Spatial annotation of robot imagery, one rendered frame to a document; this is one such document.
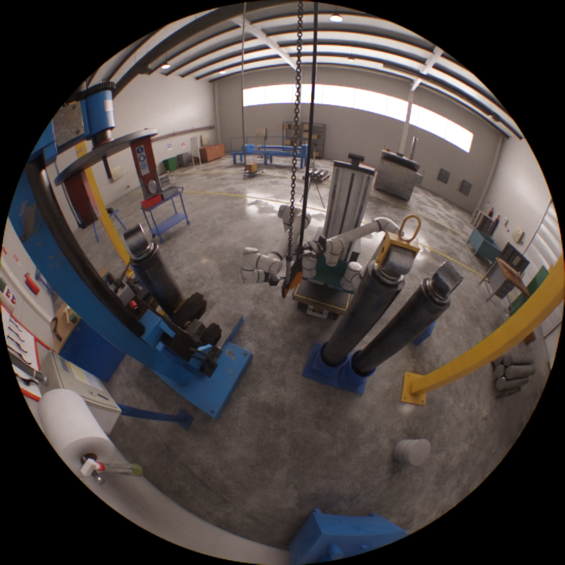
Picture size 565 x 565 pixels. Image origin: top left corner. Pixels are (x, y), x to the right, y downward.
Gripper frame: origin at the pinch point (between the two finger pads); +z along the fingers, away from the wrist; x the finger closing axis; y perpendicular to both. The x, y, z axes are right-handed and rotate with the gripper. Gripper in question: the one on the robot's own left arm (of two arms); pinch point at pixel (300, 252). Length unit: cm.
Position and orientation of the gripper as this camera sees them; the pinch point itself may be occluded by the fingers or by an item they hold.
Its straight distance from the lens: 115.5
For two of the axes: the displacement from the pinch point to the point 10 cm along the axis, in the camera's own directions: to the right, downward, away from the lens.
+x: -3.7, -7.0, 6.1
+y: -0.2, 6.6, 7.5
